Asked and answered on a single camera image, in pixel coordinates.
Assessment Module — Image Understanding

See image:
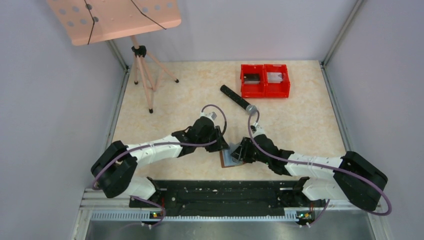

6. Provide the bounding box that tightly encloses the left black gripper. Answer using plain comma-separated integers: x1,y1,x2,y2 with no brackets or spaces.
197,125,230,153

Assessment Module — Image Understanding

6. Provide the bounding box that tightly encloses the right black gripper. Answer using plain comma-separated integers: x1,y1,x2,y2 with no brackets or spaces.
230,136,271,165

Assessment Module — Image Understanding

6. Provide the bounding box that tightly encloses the brown leather card holder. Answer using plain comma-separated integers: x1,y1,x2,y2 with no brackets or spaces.
220,142,245,168

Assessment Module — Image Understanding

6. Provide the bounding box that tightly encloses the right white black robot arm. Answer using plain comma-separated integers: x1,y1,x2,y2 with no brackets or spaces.
230,134,392,213

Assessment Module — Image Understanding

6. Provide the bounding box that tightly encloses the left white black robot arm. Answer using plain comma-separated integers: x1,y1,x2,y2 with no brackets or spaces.
90,116,229,207

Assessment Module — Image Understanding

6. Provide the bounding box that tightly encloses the black handheld microphone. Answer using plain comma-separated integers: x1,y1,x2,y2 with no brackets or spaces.
220,84,257,114

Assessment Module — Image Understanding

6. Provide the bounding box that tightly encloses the left red plastic bin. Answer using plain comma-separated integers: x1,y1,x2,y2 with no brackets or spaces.
240,64,265,98

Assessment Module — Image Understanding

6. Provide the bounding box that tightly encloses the red plastic bin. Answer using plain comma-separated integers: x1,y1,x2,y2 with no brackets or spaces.
263,64,291,98
240,64,265,98

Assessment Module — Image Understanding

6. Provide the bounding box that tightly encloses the right red plastic bin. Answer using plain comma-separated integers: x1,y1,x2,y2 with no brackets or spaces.
263,64,291,98

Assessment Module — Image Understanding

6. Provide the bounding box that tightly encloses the pink music stand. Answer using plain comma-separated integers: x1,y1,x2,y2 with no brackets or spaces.
47,0,182,113

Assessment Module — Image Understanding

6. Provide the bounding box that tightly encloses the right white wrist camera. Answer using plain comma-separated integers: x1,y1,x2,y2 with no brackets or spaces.
250,124,265,138

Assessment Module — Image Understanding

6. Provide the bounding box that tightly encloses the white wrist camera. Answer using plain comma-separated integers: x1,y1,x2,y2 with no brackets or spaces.
205,111,217,121
250,124,265,138

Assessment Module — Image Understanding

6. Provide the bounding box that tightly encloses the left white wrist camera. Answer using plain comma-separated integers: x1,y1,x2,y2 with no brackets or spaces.
205,111,217,121

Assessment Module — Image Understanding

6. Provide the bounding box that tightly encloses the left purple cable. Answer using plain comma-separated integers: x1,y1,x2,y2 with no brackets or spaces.
91,104,228,228

